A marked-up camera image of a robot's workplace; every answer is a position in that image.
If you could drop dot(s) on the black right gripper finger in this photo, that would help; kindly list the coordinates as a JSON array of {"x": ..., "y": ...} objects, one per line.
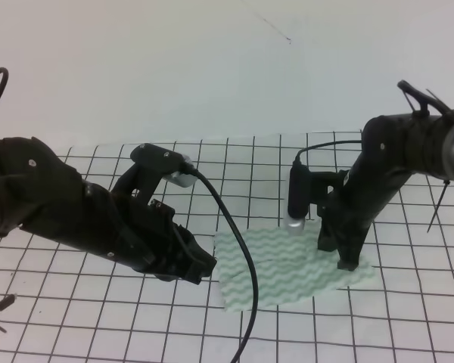
[
  {"x": 326, "y": 241},
  {"x": 349, "y": 249}
]

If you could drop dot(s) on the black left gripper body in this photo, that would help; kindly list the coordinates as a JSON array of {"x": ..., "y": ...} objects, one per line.
[{"x": 142, "y": 237}]

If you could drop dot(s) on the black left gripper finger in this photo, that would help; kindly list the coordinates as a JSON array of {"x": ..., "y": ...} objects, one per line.
[{"x": 191, "y": 263}]

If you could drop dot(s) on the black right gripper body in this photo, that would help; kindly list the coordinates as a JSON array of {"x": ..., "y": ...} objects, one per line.
[{"x": 352, "y": 208}]

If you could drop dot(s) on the green wavy striped towel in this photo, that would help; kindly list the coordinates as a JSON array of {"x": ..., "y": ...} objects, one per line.
[{"x": 290, "y": 268}]

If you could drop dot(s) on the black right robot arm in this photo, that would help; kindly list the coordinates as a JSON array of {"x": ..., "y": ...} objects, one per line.
[{"x": 394, "y": 148}]

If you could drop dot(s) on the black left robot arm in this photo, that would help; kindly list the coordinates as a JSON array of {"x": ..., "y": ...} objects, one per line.
[{"x": 42, "y": 195}]

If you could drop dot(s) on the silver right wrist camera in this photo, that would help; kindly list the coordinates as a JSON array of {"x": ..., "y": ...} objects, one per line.
[{"x": 297, "y": 198}]

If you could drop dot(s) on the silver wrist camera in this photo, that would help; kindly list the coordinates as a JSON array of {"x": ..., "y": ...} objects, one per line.
[
  {"x": 297, "y": 198},
  {"x": 168, "y": 164}
]

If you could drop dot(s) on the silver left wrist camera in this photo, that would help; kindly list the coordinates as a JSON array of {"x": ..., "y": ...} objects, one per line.
[{"x": 168, "y": 164}]

